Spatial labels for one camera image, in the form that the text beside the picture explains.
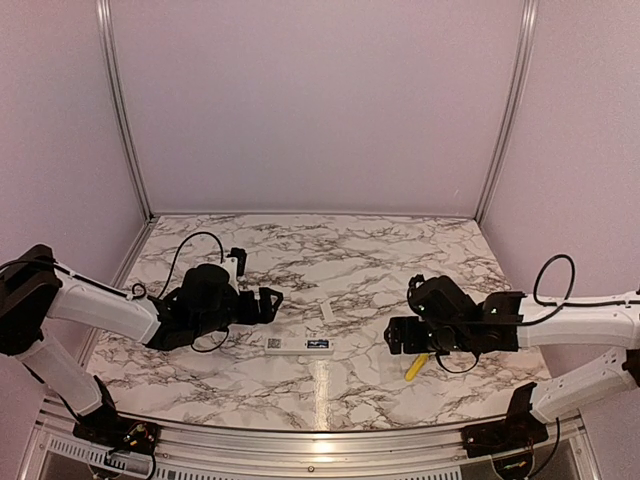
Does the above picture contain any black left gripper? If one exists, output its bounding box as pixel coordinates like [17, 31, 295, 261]
[192, 286, 284, 339]

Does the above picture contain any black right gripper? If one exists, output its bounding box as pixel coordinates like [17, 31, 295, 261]
[384, 316, 472, 355]

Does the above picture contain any yellow handled screwdriver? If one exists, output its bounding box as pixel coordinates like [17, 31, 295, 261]
[404, 353, 431, 382]

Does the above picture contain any white remote control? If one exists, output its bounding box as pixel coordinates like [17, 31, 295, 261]
[264, 337, 334, 356]

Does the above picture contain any white battery cover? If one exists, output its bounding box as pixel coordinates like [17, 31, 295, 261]
[320, 300, 335, 323]

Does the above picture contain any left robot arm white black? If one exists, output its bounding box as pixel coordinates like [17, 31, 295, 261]
[1, 244, 283, 453]

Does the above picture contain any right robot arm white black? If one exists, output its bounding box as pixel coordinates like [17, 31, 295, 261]
[384, 275, 639, 448]

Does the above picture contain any blue battery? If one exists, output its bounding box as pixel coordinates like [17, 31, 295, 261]
[307, 339, 330, 348]

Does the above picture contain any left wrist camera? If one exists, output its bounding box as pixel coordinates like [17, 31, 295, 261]
[220, 247, 247, 293]

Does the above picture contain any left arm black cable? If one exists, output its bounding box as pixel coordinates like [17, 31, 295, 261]
[159, 231, 225, 301]

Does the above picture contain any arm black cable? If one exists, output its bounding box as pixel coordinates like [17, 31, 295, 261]
[532, 254, 576, 307]
[159, 231, 225, 301]

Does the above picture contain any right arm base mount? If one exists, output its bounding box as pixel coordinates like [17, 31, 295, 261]
[461, 382, 549, 458]

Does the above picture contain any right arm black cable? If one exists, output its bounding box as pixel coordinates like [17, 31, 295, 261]
[532, 254, 576, 307]

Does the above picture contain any right aluminium frame post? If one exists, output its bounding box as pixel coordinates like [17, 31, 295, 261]
[474, 0, 539, 227]

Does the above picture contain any aluminium frame post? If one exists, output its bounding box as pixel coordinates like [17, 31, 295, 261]
[95, 0, 154, 223]
[474, 0, 539, 227]

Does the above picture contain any front aluminium rail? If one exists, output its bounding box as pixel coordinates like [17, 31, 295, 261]
[29, 417, 601, 480]

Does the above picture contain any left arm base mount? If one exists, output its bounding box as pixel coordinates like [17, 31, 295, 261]
[73, 376, 159, 455]

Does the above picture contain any left aluminium frame post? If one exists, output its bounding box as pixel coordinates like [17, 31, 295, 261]
[95, 0, 154, 223]

